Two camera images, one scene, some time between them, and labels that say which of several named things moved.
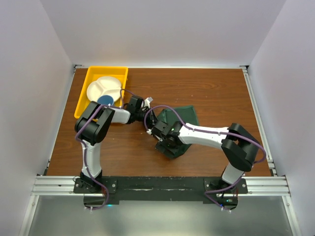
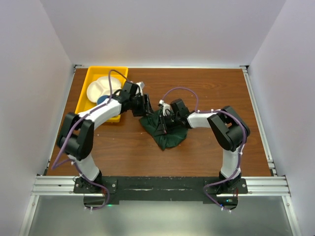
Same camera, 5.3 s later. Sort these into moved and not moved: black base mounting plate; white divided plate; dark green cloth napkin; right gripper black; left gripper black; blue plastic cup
Moved: dark green cloth napkin; right gripper black; left gripper black
Not moved: blue plastic cup; white divided plate; black base mounting plate
